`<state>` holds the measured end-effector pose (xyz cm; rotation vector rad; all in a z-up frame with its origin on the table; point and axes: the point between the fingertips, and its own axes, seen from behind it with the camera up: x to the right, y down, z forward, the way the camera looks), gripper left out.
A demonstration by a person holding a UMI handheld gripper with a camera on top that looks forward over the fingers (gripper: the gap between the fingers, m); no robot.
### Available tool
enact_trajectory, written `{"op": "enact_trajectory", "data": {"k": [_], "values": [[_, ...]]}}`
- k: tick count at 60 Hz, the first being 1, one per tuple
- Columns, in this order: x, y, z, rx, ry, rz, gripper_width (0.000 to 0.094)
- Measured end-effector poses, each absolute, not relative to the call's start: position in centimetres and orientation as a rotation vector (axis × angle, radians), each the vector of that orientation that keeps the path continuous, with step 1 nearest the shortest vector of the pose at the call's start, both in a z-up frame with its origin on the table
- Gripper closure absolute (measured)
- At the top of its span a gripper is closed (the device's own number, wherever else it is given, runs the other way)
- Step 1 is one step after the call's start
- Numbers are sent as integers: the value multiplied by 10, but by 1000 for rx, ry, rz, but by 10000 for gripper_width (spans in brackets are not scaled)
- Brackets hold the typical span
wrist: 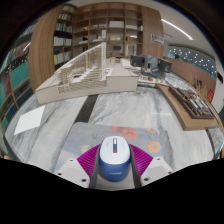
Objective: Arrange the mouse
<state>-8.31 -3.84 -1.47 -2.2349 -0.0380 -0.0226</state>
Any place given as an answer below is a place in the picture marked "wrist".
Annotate long ceiling light strip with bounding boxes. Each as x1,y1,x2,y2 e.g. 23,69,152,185
160,18,195,41

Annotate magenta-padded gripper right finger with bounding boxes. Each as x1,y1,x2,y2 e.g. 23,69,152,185
128,143,175,188

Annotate flat white site model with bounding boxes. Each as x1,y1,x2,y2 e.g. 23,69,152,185
137,73,168,88

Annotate red wall sign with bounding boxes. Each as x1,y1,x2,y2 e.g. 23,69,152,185
206,88,215,104

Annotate wooden shelf unit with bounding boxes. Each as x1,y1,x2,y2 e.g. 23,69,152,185
52,3,165,69

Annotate white slatted architectural model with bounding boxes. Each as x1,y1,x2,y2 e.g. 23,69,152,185
34,41,140,106

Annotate wooden model base board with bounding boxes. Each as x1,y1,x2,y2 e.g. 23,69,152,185
156,83,221,132

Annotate blue and white computer mouse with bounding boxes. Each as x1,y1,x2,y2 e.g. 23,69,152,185
97,135,132,183

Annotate floral print mouse pad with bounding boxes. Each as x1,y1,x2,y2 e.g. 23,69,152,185
54,121,171,175

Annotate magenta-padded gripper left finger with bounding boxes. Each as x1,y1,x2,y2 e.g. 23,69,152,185
55,143,101,189

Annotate white paper sheet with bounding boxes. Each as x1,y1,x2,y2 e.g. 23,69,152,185
13,104,46,136

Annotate brown building site model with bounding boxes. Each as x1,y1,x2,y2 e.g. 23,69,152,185
168,85,215,120

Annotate dark grey house model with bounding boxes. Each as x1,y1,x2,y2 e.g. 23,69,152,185
130,54,173,77

